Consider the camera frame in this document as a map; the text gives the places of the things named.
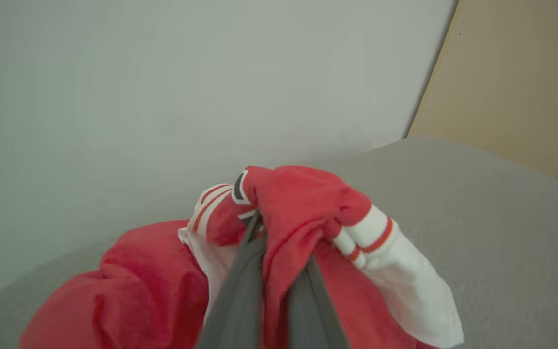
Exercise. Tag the beige partition panel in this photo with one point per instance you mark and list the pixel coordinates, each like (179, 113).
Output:
(511, 77)

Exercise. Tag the red and white striped garment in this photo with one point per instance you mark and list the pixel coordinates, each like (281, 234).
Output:
(293, 208)

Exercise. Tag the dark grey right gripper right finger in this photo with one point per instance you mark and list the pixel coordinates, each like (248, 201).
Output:
(313, 315)

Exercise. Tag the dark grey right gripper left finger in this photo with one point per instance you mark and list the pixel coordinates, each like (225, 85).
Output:
(238, 300)

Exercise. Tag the grey fabric sofa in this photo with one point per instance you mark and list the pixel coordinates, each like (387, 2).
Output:
(502, 232)

